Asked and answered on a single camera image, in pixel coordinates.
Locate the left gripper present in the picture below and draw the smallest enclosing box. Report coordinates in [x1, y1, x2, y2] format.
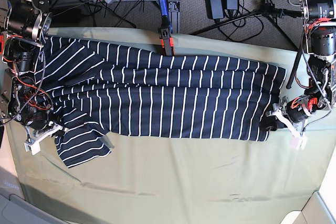
[259, 95, 318, 132]

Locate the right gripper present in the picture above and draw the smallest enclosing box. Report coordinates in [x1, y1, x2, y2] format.
[15, 108, 68, 136]

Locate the navy white striped T-shirt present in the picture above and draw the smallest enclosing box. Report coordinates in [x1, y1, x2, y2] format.
[35, 36, 286, 167]

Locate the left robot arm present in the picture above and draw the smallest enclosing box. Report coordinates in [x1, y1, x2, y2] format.
[260, 0, 335, 136]

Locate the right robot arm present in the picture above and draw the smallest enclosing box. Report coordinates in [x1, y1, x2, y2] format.
[1, 0, 68, 143]

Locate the orange clamp left edge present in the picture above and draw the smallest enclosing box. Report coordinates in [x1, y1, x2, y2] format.
[0, 33, 5, 54]

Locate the black tripod stand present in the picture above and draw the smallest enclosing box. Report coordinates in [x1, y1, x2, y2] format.
[188, 0, 305, 49]

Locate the light green table cloth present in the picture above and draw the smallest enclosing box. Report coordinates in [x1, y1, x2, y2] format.
[0, 26, 336, 224]

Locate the orange black centre clamp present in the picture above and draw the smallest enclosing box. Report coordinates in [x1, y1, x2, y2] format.
[159, 27, 175, 56]

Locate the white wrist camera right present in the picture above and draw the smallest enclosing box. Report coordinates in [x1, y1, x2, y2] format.
[24, 138, 41, 155]

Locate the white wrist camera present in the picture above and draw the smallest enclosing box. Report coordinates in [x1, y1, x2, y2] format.
[290, 135, 307, 150]
[24, 138, 41, 155]

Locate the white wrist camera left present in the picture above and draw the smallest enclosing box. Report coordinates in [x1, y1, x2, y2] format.
[290, 135, 307, 150]

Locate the blue clamp handle centre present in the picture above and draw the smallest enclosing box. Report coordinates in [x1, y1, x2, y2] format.
[158, 0, 171, 28]

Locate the aluminium frame post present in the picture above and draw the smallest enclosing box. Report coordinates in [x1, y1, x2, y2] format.
[167, 0, 181, 34]

